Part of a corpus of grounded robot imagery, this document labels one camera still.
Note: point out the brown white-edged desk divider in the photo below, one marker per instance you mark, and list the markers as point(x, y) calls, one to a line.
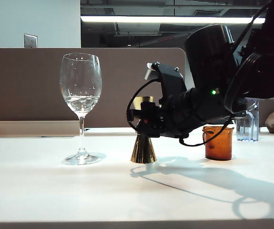
point(270, 107)

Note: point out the amber glass measuring cup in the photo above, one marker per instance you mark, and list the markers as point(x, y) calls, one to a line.
point(219, 148)

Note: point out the clear wine glass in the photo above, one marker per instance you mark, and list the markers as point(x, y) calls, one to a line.
point(81, 105)

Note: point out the clear plastic water bottle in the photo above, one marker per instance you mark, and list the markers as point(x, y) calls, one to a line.
point(246, 131)

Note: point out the long ceiling light strip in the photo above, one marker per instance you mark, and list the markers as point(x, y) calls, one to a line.
point(151, 19)

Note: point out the metal wall switch plate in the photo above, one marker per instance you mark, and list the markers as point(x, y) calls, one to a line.
point(30, 41)

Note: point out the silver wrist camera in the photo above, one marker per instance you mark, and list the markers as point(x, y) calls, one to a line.
point(151, 71)

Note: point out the gold double jigger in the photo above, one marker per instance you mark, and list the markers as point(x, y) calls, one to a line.
point(143, 152)

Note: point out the wide brown desk divider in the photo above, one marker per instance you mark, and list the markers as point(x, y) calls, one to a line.
point(32, 83)

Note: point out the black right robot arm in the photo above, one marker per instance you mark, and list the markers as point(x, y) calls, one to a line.
point(208, 59)

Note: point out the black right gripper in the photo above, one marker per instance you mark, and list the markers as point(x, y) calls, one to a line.
point(175, 112)

